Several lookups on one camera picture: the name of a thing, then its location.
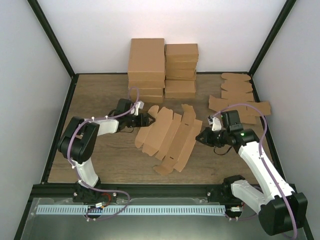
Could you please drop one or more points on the grey metal base plate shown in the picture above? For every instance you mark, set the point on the grey metal base plate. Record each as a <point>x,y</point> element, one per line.
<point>141,227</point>

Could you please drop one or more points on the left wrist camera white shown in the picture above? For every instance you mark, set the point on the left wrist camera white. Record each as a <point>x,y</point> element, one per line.
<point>138,106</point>

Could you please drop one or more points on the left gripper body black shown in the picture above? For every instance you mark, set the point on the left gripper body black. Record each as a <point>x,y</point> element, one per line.
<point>139,123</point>

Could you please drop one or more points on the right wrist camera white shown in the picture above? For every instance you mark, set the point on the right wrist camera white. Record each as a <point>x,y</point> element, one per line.
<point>214,123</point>

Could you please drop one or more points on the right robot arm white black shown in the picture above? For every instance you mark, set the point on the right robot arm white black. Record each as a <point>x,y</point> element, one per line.
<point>278,206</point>

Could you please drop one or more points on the top large folded cardboard box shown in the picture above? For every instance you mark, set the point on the top large folded cardboard box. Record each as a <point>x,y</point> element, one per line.
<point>146,59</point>

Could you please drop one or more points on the bottom small folded box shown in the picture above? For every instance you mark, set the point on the bottom small folded box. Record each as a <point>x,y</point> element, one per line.
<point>180,89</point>

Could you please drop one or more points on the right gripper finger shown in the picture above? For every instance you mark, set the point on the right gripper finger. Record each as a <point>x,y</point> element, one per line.
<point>202,140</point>
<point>203,134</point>

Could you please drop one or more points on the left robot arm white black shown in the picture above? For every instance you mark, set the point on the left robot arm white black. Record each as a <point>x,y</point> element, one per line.
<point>78,141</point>

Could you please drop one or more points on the light blue slotted cable duct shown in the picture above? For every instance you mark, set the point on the light blue slotted cable duct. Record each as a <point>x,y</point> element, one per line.
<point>133,210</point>

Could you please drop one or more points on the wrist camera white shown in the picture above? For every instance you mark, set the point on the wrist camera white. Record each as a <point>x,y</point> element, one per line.
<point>138,106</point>
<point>214,123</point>

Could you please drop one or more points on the black aluminium frame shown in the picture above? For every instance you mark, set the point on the black aluminium frame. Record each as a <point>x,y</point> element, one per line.
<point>57,190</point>

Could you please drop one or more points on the bottom large folded box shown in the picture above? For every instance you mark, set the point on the bottom large folded box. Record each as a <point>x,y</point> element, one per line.
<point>151,99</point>

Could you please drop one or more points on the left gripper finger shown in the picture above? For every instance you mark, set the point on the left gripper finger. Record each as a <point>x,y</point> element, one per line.
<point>150,118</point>
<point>150,122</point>

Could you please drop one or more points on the top small folded cardboard box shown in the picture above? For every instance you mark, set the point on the top small folded cardboard box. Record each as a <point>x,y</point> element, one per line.
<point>185,52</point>

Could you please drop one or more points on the stack of flat cardboard blanks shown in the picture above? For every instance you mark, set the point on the stack of flat cardboard blanks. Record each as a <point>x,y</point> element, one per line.
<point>237,91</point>

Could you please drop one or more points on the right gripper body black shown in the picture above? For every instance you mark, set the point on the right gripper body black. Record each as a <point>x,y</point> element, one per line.
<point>217,140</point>

